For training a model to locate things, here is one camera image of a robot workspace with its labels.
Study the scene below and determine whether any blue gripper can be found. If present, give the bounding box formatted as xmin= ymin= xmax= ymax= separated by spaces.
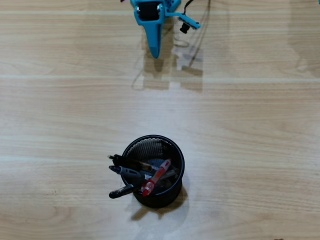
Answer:
xmin=133 ymin=0 xmax=166 ymax=60

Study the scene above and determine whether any black retractable gel pen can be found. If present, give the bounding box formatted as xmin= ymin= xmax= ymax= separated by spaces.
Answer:
xmin=107 ymin=153 xmax=161 ymax=173

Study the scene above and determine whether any red clear pen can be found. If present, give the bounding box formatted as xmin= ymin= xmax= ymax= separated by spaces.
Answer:
xmin=141 ymin=158 xmax=172 ymax=198

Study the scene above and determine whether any clear pen with black cap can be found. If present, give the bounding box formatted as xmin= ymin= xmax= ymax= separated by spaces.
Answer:
xmin=108 ymin=168 xmax=179 ymax=200

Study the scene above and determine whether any black mesh pen holder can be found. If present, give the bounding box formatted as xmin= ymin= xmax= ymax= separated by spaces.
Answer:
xmin=119 ymin=135 xmax=186 ymax=210

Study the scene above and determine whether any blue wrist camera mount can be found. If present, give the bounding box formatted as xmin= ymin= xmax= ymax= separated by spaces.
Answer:
xmin=164 ymin=11 xmax=202 ymax=35

